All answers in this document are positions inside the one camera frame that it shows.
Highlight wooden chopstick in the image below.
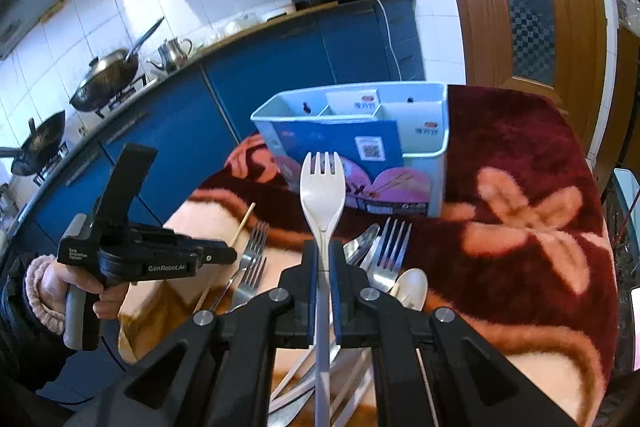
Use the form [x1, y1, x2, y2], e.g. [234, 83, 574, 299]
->
[193, 202, 256, 314]

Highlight steel fork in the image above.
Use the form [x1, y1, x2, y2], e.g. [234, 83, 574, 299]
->
[209, 220, 269, 311]
[229, 256, 267, 312]
[367, 218, 412, 293]

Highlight white plastic fork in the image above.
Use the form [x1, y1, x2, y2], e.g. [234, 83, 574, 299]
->
[299, 153, 346, 426]

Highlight beige plastic spoon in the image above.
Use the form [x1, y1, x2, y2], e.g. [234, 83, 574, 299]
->
[390, 268, 428, 312]

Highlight person's left forearm sleeve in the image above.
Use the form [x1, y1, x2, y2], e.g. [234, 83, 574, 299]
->
[1, 254, 73, 395]

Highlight blue kitchen base cabinets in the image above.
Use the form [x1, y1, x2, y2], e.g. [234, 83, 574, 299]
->
[1, 0, 424, 268]

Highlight person's left hand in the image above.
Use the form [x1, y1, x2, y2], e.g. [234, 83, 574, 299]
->
[38, 261, 129, 320]

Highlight red floral blanket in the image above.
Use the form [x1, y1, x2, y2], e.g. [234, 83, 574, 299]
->
[118, 86, 617, 426]

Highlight steel butter knife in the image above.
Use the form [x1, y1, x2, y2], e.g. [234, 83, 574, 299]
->
[343, 223, 380, 265]

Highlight large black wok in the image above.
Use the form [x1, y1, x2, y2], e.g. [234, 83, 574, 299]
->
[70, 17, 164, 113]

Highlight steel kettle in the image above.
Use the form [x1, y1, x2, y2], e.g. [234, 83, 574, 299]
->
[146, 38, 193, 74]

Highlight light blue utensil box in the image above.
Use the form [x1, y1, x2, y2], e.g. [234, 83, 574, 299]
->
[250, 81, 449, 218]

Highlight wooden door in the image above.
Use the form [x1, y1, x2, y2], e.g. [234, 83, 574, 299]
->
[457, 0, 606, 146]

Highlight white power cable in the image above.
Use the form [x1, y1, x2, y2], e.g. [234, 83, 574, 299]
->
[349, 0, 405, 84]

